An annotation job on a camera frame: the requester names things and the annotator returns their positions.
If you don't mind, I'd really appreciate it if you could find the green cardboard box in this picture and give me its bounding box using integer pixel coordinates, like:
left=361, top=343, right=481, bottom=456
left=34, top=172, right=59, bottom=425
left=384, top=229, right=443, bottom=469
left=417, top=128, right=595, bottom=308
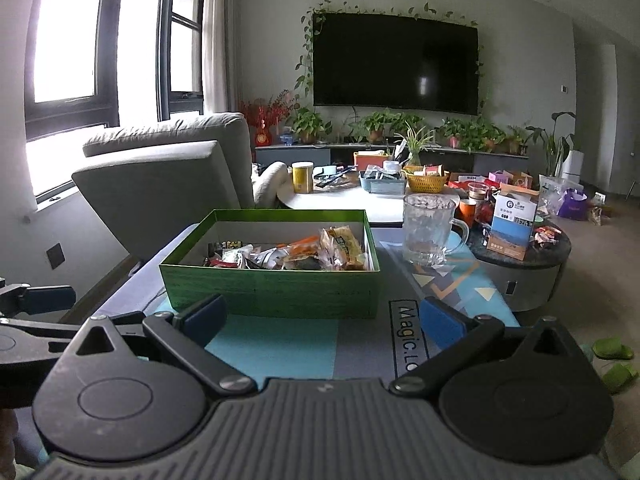
left=159, top=208, right=381, bottom=320

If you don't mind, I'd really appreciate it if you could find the orange box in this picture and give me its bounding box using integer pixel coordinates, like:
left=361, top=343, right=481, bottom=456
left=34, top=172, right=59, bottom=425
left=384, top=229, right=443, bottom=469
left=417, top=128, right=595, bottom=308
left=354, top=151, right=391, bottom=172

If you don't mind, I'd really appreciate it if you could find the cream plush cushion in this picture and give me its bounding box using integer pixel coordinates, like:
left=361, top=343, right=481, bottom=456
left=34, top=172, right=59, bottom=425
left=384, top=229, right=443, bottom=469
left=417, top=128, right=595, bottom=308
left=252, top=161, right=291, bottom=207

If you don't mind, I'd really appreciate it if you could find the black framed window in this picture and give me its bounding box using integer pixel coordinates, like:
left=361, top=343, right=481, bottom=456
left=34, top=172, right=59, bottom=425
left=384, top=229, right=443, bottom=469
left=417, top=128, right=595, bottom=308
left=157, top=0, right=207, bottom=121
left=22, top=0, right=121, bottom=198

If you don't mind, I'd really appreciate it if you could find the white blue carton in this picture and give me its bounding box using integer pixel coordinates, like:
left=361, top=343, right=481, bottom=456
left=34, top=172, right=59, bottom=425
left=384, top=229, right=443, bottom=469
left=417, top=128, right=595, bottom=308
left=487, top=184, right=541, bottom=261

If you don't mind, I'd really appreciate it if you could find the spider plant in vase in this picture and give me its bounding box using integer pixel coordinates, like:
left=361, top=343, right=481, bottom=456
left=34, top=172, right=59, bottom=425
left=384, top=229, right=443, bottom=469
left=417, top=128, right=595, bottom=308
left=392, top=122, right=436, bottom=167

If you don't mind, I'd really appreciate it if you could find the yellow can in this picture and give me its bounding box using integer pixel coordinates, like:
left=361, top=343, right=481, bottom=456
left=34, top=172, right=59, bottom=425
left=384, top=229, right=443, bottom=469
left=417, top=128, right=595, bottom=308
left=291, top=161, right=315, bottom=194

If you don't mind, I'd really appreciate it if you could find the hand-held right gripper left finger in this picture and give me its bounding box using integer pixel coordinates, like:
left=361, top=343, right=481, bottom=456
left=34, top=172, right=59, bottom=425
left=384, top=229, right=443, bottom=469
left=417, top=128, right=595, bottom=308
left=62, top=294, right=257, bottom=398

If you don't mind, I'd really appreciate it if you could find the tall leafy plant white pot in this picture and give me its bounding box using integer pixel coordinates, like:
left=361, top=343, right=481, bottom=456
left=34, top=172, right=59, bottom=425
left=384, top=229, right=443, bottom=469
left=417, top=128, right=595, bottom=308
left=525, top=110, right=585, bottom=181

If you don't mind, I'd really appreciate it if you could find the purple bag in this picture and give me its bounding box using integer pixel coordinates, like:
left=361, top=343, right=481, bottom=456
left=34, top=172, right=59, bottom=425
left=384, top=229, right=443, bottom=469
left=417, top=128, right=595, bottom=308
left=557, top=187, right=588, bottom=220

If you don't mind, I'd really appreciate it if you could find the dark round side table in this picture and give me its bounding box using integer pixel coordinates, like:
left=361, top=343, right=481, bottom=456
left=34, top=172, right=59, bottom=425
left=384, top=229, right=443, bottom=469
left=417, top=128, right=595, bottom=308
left=470, top=217, right=573, bottom=313

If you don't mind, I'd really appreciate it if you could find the green slipper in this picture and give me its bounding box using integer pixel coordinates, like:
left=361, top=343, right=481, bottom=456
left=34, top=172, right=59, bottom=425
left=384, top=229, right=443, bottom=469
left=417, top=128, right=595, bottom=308
left=591, top=337, right=633, bottom=360
left=602, top=362, right=638, bottom=393

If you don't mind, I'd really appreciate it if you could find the pink cardboard box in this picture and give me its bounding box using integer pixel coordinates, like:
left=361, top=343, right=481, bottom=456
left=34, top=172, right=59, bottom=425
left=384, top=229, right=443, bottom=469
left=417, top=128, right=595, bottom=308
left=487, top=170, right=533, bottom=188

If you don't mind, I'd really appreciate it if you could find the beige curtain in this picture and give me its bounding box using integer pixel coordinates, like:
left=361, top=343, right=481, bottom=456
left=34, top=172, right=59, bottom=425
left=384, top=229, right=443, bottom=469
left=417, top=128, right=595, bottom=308
left=202, top=0, right=241, bottom=116

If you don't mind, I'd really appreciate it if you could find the grey armchair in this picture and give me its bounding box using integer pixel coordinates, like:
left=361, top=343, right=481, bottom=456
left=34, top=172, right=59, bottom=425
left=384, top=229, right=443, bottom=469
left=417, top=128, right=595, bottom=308
left=71, top=112, right=256, bottom=261

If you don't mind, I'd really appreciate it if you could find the black wall television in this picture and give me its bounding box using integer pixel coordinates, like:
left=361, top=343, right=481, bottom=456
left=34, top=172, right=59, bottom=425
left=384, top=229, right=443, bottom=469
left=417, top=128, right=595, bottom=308
left=312, top=11, right=480, bottom=116

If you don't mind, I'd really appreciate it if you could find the white round coffee table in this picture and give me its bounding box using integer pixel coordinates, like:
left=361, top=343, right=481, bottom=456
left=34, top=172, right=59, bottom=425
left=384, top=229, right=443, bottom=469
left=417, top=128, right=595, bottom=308
left=276, top=182, right=473, bottom=228

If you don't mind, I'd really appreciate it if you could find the clear plastic jar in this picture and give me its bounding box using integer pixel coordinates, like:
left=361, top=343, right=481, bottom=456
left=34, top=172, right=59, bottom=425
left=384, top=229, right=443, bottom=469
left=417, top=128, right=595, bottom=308
left=468, top=182, right=493, bottom=225

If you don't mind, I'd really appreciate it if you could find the yellow woven basket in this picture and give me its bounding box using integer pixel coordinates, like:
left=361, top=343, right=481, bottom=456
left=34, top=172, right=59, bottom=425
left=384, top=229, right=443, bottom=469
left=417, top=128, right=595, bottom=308
left=402, top=165, right=449, bottom=194

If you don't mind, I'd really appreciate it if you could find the grey blue storage tray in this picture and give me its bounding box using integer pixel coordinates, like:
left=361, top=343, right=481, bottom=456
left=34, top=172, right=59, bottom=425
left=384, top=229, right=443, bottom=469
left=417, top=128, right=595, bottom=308
left=360, top=170, right=408, bottom=195

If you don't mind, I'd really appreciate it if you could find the clear glass mug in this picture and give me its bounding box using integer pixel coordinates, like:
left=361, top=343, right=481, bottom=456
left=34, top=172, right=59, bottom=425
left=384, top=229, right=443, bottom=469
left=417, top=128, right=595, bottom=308
left=402, top=194, right=471, bottom=266

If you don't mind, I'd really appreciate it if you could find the red flower arrangement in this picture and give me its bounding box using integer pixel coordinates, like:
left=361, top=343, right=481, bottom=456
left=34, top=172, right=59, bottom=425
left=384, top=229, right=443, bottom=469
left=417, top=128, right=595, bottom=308
left=240, top=90, right=298, bottom=147

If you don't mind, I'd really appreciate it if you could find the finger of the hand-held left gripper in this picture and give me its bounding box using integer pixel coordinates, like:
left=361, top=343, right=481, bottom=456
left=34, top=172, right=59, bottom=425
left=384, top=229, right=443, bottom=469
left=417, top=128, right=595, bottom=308
left=0, top=316, right=85, bottom=361
left=0, top=284, right=76, bottom=313

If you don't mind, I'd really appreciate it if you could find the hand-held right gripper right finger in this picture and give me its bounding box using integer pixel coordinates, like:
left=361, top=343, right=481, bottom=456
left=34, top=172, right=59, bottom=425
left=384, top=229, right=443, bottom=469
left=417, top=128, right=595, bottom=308
left=389, top=296, right=586, bottom=397

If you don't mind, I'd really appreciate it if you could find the green potted plant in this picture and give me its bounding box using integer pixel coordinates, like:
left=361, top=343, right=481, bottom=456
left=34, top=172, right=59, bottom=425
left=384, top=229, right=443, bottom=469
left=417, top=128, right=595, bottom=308
left=440, top=116, right=507, bottom=153
left=290, top=107, right=332, bottom=144
left=345, top=109, right=426, bottom=143
left=505, top=124, right=530, bottom=156

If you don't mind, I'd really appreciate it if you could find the pile of snack packets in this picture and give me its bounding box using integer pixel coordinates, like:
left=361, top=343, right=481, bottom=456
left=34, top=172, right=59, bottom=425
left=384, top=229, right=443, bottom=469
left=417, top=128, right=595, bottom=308
left=202, top=226, right=373, bottom=272

